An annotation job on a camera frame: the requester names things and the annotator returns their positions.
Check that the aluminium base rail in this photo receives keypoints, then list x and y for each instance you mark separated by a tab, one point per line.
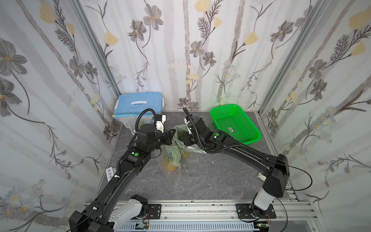
228	210

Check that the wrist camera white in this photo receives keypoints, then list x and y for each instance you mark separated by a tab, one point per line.
189	127
159	120

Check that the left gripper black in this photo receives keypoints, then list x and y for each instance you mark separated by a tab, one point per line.
171	137

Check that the beige cloth pad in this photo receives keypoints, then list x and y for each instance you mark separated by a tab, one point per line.
261	177

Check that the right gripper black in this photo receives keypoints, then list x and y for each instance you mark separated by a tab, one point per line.
187	138

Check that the blue lid storage box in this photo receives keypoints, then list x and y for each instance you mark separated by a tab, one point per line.
133	104

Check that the green plastic perforated basket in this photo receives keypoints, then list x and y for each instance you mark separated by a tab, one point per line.
232	115

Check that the pineapple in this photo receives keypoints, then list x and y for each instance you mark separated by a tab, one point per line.
180	131
172	158

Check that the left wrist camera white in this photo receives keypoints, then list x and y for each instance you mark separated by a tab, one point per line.
159	120

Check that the white power strip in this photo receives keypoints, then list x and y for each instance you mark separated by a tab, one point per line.
110	173

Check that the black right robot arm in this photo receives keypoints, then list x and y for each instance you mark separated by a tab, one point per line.
274	168

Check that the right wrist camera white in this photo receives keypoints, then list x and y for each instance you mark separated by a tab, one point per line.
189	127

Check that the zip-top bag by box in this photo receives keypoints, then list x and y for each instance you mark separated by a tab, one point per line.
129	123

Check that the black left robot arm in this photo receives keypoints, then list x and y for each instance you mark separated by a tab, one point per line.
102	215

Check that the white perforated cable duct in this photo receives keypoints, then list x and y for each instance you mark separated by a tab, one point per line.
218	226

